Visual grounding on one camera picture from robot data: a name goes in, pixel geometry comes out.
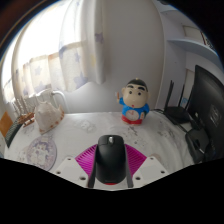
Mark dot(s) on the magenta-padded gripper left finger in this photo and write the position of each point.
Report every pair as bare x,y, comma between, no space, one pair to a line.
85,160

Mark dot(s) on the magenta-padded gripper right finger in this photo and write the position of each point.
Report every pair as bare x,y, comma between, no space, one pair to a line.
135,160

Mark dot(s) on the black computer mouse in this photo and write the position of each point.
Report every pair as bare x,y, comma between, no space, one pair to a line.
110,160

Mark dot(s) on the round purple printed mouse pad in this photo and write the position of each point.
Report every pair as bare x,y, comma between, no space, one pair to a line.
41,152

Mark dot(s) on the white printed tablecloth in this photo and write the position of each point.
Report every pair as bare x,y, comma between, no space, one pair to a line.
83,128

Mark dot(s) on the cartoon boy figurine clock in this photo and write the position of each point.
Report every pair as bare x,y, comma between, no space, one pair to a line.
134,103

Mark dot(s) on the cloth-covered white kettle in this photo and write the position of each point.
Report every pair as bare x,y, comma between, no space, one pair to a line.
48,116

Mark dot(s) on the black router with antennas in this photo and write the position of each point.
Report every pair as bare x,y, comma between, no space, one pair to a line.
176,115

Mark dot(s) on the wooden ship model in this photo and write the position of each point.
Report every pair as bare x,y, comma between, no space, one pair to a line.
25,117

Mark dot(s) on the black keyboard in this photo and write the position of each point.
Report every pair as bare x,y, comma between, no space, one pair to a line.
13,131

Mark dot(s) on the black computer monitor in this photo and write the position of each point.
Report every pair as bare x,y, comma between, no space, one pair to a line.
210,106

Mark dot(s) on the white star-print curtain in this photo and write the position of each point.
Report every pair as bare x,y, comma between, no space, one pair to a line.
60,50

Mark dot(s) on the white wall shelf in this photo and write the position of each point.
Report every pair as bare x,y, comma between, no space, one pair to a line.
190,45

